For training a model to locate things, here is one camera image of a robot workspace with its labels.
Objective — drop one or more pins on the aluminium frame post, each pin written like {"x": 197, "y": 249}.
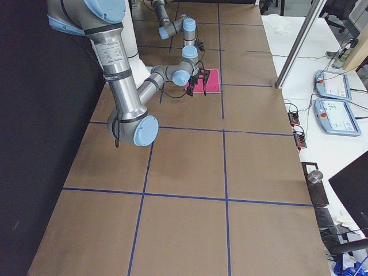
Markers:
{"x": 306, "y": 27}

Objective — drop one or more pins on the teach pendant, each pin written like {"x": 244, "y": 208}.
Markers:
{"x": 336, "y": 118}
{"x": 332, "y": 85}

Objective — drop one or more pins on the metal cup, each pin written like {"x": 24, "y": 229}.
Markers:
{"x": 315, "y": 176}

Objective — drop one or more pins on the dark box under cup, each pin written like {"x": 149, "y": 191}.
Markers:
{"x": 316, "y": 191}

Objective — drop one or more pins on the upper teach pendant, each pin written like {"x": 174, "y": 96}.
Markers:
{"x": 332, "y": 85}

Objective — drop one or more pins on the pink towel grey hem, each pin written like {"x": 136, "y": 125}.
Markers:
{"x": 213, "y": 83}

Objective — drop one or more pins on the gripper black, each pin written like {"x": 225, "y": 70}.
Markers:
{"x": 192, "y": 81}

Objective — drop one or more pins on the lower teach pendant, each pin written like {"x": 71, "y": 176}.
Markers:
{"x": 336, "y": 118}

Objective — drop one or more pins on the orange power strip upper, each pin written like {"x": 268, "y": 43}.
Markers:
{"x": 293, "y": 118}

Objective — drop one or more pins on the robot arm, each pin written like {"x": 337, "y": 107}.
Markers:
{"x": 108, "y": 24}
{"x": 168, "y": 28}

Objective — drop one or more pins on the orange power strip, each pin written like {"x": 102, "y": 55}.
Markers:
{"x": 300, "y": 141}
{"x": 293, "y": 118}

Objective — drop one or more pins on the white pedestal column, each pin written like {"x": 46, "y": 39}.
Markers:
{"x": 139, "y": 69}

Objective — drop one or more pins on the blue plastic bag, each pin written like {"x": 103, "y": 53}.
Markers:
{"x": 356, "y": 269}

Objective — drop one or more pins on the orange power strip lower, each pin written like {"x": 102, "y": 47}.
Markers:
{"x": 300, "y": 141}

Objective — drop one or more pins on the black monitor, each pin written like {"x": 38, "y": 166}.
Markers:
{"x": 350, "y": 186}

